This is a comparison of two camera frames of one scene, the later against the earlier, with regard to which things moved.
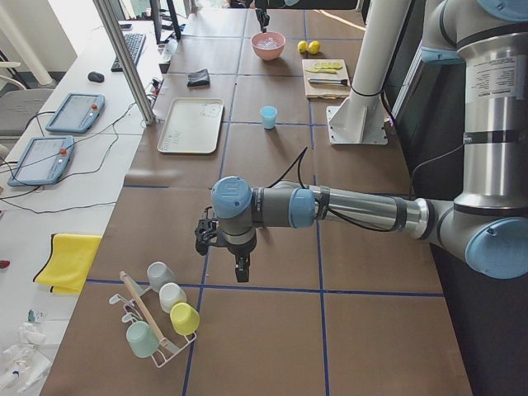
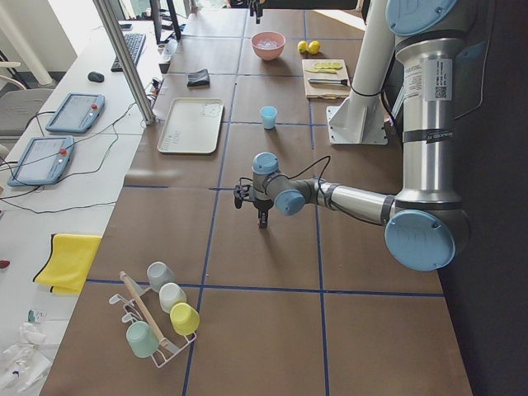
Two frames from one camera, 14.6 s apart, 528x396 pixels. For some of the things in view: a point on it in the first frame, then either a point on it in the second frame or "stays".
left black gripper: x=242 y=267 to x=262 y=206
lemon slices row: x=328 y=65 stays
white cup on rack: x=171 y=294 stays
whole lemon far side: x=314 y=46 stays
